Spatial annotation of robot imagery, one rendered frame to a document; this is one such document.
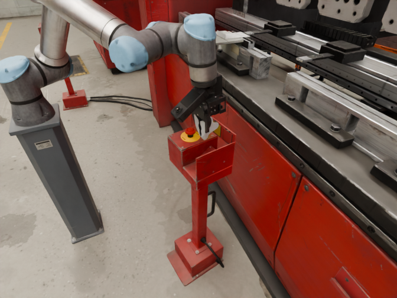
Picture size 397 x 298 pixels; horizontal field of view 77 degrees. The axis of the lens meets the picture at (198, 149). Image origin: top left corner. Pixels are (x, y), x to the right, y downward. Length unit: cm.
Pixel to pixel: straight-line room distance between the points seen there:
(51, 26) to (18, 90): 27
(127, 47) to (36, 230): 146
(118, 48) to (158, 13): 148
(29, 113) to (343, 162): 109
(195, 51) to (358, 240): 63
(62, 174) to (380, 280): 122
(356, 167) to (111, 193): 151
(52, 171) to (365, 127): 121
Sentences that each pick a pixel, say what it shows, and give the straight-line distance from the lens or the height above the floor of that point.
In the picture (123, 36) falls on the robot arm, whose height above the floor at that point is 117.
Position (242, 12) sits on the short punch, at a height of 110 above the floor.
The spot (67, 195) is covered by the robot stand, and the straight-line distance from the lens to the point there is 141.
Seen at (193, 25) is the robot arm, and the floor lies 118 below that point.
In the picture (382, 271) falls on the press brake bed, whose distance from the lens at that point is 79.
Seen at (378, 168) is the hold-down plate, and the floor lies 90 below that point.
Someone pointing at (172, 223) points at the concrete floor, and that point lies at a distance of 162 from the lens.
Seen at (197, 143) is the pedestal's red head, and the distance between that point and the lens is 89.
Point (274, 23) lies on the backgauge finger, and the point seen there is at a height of 103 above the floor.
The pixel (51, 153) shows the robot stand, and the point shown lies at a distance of 125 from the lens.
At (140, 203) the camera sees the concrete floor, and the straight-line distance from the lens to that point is 175.
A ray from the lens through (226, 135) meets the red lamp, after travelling 87.
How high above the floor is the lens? 132
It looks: 38 degrees down
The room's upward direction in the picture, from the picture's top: straight up
